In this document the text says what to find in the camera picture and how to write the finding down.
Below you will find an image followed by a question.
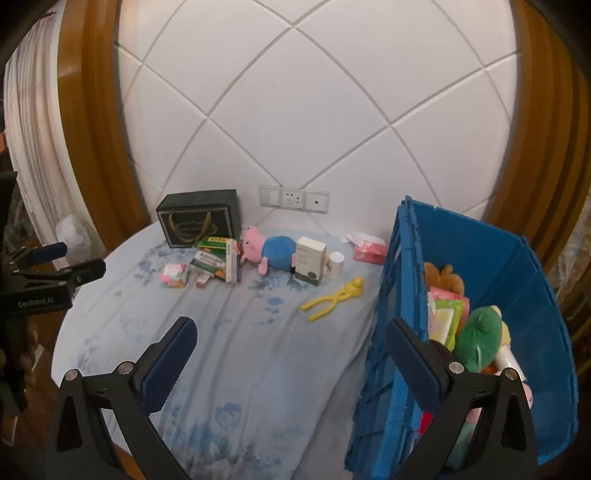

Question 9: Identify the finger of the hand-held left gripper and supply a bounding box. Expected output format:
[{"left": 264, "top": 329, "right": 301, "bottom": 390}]
[
  {"left": 4, "top": 242, "right": 68, "bottom": 269},
  {"left": 14, "top": 257, "right": 107, "bottom": 289}
]

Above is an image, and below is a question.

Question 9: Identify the white fluted moulding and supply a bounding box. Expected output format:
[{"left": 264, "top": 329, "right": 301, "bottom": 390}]
[{"left": 4, "top": 18, "right": 93, "bottom": 259}]

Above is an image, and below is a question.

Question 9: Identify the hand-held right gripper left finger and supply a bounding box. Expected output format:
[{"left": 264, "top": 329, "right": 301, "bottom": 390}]
[{"left": 45, "top": 316, "right": 199, "bottom": 480}]

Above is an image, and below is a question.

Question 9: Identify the black gift box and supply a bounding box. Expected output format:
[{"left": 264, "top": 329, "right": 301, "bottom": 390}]
[{"left": 156, "top": 189, "right": 243, "bottom": 250}]

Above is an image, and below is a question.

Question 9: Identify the blue plastic crate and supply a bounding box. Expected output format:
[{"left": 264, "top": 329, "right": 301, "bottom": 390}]
[{"left": 345, "top": 195, "right": 580, "bottom": 480}]

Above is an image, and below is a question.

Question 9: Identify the person's left hand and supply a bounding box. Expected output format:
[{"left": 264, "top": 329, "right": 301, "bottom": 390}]
[{"left": 17, "top": 319, "right": 42, "bottom": 377}]

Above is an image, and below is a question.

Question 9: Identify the small pink box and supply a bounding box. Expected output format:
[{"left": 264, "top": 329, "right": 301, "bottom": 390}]
[{"left": 159, "top": 263, "right": 191, "bottom": 289}]

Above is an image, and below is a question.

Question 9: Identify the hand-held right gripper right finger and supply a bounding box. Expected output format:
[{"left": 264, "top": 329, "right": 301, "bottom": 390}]
[{"left": 385, "top": 318, "right": 541, "bottom": 480}]

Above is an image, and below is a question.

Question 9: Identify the green and yellow medicine box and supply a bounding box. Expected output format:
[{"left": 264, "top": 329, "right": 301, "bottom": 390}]
[{"left": 193, "top": 235, "right": 238, "bottom": 254}]

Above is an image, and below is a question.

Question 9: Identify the brown wooden headboard frame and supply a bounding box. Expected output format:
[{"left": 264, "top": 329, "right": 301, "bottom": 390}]
[{"left": 55, "top": 0, "right": 591, "bottom": 273}]

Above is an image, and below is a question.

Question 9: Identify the floral patterned cloth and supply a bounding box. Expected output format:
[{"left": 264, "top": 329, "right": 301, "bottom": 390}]
[{"left": 551, "top": 194, "right": 591, "bottom": 319}]

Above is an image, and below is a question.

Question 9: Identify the white padded headboard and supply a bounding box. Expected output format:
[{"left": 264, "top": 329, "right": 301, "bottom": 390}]
[{"left": 113, "top": 0, "right": 518, "bottom": 236}]

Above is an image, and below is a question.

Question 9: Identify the brown plush toy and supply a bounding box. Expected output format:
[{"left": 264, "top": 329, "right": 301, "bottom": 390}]
[{"left": 424, "top": 262, "right": 464, "bottom": 296}]

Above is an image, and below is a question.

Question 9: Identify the clear plastic bag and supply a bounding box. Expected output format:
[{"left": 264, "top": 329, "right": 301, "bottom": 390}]
[{"left": 55, "top": 215, "right": 95, "bottom": 259}]

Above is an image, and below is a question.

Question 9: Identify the white and red medicine box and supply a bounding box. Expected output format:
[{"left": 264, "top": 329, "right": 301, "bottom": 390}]
[{"left": 225, "top": 239, "right": 243, "bottom": 284}]

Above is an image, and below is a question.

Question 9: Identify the pink and green packet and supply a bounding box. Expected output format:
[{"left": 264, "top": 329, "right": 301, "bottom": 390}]
[{"left": 427, "top": 286, "right": 471, "bottom": 352}]

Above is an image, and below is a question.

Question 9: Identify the wall socket panel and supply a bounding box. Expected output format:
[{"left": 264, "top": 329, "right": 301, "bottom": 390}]
[{"left": 259, "top": 185, "right": 331, "bottom": 214}]

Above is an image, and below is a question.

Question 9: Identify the green plush toy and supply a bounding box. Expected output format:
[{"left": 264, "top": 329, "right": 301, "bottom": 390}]
[{"left": 455, "top": 305, "right": 505, "bottom": 374}]

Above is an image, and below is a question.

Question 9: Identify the pink tissue pack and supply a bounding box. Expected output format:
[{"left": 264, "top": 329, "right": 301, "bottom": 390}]
[{"left": 342, "top": 233, "right": 387, "bottom": 265}]

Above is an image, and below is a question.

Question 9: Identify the yellow plastic clamp toy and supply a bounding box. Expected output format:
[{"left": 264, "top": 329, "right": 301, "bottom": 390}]
[{"left": 301, "top": 277, "right": 365, "bottom": 323}]

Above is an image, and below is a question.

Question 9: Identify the colourful small packets heap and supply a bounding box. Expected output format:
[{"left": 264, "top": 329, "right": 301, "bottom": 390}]
[{"left": 238, "top": 225, "right": 301, "bottom": 277}]

